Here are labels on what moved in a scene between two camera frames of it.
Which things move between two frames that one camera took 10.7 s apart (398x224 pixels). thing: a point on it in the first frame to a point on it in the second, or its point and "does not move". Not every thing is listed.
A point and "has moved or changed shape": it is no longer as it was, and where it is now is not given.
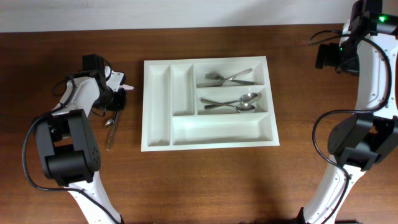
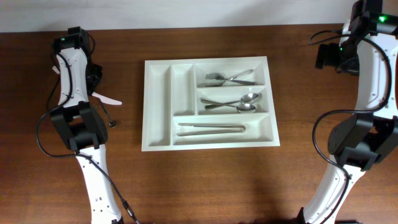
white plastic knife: x=126 y=86 has moved or changed shape
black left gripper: x=119 y=101 to x=91 y=82
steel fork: x=222 y=81 does not move
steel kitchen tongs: x=112 y=131 to x=211 y=125
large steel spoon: x=244 y=99 does not move
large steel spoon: x=242 y=108 does not move
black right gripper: x=330 y=59 does not move
